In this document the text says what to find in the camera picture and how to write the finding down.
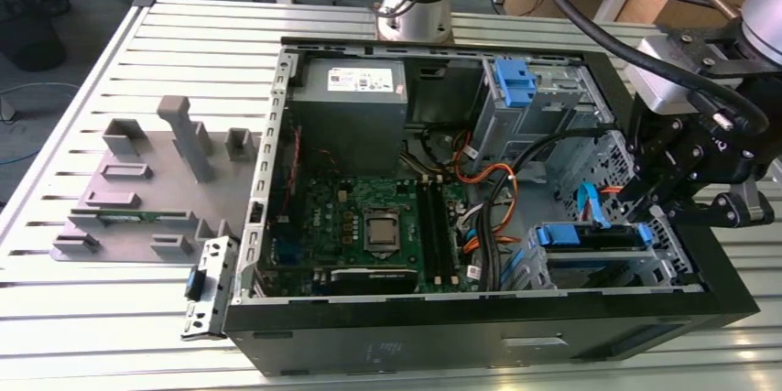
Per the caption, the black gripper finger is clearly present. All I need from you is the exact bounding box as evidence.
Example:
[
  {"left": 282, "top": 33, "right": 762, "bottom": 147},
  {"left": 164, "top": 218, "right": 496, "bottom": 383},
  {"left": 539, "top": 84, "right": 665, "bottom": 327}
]
[
  {"left": 615, "top": 109, "right": 698, "bottom": 223},
  {"left": 653, "top": 182, "right": 775, "bottom": 227}
]

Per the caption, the blue SATA wire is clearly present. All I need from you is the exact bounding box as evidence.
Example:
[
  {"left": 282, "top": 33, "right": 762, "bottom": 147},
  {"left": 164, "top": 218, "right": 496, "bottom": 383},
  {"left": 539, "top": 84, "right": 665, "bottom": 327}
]
[{"left": 575, "top": 181, "right": 614, "bottom": 231}]

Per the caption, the blue drive bay latch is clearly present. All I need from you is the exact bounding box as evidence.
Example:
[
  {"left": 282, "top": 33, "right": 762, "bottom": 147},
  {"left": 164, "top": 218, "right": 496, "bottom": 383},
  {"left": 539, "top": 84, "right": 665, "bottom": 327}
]
[{"left": 495, "top": 59, "right": 538, "bottom": 108}]

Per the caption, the black RAM slot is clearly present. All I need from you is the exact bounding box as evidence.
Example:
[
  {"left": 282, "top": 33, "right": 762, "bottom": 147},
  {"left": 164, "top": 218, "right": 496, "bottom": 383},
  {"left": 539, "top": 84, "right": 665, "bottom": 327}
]
[
  {"left": 434, "top": 174, "right": 460, "bottom": 286},
  {"left": 418, "top": 174, "right": 443, "bottom": 286}
]

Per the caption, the silver CPU in socket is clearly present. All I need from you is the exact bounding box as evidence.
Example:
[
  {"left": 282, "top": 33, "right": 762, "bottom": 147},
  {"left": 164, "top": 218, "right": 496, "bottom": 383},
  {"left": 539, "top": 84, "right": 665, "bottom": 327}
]
[{"left": 360, "top": 206, "right": 404, "bottom": 259}]

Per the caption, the grey power supply unit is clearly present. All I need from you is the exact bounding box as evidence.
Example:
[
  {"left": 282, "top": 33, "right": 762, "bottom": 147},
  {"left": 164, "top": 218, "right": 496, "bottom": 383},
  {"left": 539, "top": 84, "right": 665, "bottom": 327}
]
[{"left": 286, "top": 59, "right": 410, "bottom": 177}]

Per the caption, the black PC case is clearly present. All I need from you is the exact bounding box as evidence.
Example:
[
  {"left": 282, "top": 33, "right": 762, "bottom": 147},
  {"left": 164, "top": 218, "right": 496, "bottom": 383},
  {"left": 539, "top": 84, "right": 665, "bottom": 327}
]
[{"left": 223, "top": 35, "right": 761, "bottom": 376}]

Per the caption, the black graphics card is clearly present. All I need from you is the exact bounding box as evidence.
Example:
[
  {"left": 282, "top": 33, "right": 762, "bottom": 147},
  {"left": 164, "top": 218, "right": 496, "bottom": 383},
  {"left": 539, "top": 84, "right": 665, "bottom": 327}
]
[{"left": 314, "top": 266, "right": 420, "bottom": 296}]

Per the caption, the green motherboard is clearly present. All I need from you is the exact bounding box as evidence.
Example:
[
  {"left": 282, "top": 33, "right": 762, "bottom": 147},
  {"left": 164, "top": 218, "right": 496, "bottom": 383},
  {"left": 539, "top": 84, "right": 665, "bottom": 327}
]
[{"left": 268, "top": 175, "right": 484, "bottom": 296}]

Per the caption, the grey parts rack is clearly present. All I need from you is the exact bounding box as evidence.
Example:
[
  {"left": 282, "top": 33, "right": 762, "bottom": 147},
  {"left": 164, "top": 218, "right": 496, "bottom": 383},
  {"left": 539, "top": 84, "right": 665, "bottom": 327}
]
[{"left": 51, "top": 95, "right": 264, "bottom": 265}]

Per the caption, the green RAM stick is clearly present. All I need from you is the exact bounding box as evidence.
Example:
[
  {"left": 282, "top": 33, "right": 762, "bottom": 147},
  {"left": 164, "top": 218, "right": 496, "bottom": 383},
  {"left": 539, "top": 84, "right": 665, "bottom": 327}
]
[{"left": 95, "top": 210, "right": 166, "bottom": 223}]

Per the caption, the black mesh waste bin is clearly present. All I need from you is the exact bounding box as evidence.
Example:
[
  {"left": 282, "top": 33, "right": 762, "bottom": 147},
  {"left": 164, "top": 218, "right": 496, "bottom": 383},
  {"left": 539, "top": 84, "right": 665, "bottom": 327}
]
[{"left": 0, "top": 0, "right": 73, "bottom": 72}]

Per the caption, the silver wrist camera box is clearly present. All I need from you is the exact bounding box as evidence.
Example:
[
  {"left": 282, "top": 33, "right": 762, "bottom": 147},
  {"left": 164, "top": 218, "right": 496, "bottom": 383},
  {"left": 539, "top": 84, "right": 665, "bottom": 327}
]
[{"left": 622, "top": 36, "right": 698, "bottom": 113}]

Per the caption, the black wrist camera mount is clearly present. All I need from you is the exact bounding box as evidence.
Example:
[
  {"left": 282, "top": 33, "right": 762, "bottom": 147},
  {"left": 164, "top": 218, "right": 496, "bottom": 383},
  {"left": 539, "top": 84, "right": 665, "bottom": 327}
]
[{"left": 657, "top": 24, "right": 782, "bottom": 81}]

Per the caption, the orange wire loop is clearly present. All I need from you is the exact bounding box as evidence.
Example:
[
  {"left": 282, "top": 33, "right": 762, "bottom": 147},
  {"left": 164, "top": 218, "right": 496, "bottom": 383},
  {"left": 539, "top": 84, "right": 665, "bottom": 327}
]
[{"left": 455, "top": 162, "right": 521, "bottom": 233}]

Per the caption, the thick black robot hose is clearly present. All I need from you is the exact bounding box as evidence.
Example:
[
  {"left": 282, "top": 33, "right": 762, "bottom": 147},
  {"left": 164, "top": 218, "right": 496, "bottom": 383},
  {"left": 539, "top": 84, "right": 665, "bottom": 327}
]
[{"left": 537, "top": 0, "right": 771, "bottom": 134}]

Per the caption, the black cable bundle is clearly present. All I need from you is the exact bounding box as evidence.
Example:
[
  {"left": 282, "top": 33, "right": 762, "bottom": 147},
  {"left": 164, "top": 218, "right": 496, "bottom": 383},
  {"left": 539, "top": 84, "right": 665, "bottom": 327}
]
[{"left": 475, "top": 127, "right": 618, "bottom": 292}]

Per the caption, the metal expansion slot bracket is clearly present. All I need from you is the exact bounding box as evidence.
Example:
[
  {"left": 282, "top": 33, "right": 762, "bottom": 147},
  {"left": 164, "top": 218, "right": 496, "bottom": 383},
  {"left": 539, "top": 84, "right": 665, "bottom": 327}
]
[{"left": 180, "top": 234, "right": 240, "bottom": 342}]

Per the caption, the blue floor cable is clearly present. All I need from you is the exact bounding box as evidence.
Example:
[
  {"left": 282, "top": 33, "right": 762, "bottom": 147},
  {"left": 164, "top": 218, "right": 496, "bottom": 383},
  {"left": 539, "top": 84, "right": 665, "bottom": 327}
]
[{"left": 0, "top": 81, "right": 80, "bottom": 168}]

